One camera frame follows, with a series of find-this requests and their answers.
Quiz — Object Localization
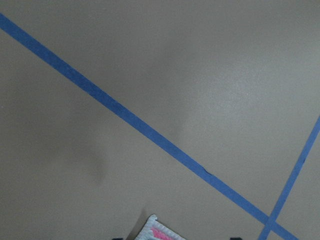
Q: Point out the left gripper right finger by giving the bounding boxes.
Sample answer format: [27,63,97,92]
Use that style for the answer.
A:
[229,237,242,240]

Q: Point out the pink and grey towel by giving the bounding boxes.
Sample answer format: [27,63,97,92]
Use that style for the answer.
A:
[134,214,186,240]

